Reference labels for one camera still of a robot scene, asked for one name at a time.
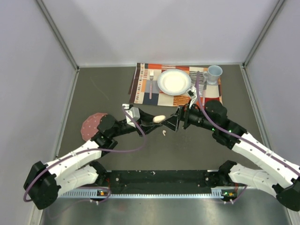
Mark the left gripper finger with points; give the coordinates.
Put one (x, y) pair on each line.
(145, 116)
(149, 128)

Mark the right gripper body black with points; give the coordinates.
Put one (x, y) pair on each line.
(191, 116)

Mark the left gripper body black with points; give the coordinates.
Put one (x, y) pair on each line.
(137, 124)

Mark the beige square ring object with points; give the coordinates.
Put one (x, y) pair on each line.
(159, 118)

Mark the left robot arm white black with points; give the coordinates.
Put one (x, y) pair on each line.
(46, 182)

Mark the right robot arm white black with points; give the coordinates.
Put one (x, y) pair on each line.
(276, 175)

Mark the patterned orange placemat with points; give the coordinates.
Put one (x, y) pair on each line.
(140, 86)

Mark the white round plate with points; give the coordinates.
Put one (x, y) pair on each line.
(174, 82)

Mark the light blue mug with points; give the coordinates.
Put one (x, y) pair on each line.
(212, 74)

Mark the pink polka dot plate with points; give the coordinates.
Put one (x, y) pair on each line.
(89, 126)

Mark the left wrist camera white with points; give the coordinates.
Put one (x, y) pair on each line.
(132, 114)

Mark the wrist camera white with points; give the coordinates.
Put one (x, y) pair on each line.
(193, 94)
(132, 114)

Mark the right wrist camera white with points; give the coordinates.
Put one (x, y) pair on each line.
(193, 94)

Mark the pink handled knife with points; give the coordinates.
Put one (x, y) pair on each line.
(204, 91)

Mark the pink handled fork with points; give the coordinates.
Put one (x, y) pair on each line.
(151, 83)

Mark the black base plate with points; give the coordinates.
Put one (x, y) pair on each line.
(164, 181)

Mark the grey cable duct rail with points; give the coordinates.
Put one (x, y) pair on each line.
(99, 194)

